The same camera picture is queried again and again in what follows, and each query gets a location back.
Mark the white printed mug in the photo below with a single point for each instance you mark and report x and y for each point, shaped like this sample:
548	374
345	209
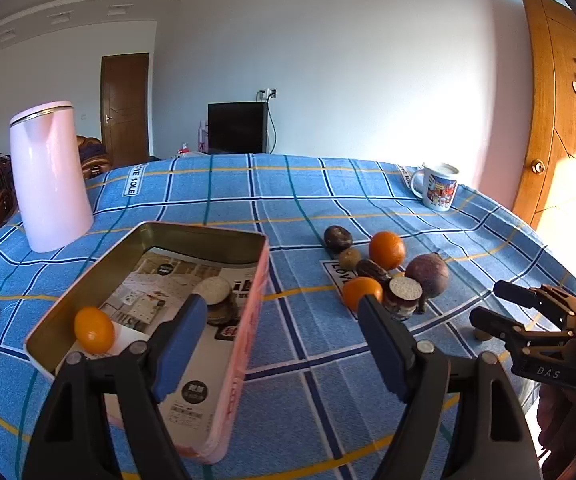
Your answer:
436	185

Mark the pink biscuit tin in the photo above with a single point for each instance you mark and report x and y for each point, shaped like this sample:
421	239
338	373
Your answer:
50	341

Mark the light wooden door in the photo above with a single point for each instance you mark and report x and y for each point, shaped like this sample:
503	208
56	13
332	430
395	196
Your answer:
552	28

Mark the blue plaid tablecloth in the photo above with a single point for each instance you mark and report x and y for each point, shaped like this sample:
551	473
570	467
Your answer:
313	404

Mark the dark water chestnut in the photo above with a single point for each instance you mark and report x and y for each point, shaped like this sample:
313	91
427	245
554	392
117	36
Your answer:
337	239

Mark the small brown longan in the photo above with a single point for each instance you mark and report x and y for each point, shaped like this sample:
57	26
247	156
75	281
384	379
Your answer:
349	258
482	335

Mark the paper leaflet in tin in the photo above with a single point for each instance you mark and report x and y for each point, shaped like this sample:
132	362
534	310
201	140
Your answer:
199	413

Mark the brown leather armchair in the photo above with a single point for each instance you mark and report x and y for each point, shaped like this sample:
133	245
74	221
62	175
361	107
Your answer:
93	157

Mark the purple passion fruit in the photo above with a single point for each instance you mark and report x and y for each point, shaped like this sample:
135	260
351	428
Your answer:
431	272

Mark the pink electric kettle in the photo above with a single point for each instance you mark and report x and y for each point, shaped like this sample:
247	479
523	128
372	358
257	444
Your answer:
48	178

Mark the dark brown chestnut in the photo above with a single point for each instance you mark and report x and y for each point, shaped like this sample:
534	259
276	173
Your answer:
369	269

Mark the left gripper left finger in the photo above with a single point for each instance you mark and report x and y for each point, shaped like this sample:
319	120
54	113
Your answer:
71	438

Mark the brass door knob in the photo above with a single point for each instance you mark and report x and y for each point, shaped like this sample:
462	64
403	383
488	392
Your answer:
538	166

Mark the orange mandarin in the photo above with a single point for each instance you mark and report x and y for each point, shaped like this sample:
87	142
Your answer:
357	288
93	330
387	250

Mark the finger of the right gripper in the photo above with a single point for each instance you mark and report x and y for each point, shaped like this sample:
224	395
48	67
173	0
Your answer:
551	301
498	326

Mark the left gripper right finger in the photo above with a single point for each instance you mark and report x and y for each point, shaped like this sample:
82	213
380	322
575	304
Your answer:
491	439

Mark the dark brown room door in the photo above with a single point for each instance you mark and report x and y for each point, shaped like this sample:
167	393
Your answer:
124	108

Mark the black television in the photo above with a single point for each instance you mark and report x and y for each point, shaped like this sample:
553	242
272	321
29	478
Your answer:
237	127

